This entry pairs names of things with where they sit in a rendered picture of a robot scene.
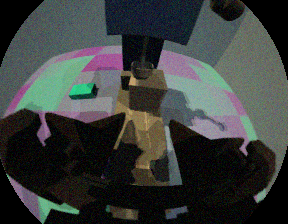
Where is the green rectangular block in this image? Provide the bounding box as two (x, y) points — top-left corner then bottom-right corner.
(68, 83), (96, 100)

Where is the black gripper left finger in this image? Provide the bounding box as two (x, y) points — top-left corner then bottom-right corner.
(44, 113), (125, 177)

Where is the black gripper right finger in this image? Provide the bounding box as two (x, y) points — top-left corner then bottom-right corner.
(169, 119), (245, 184)

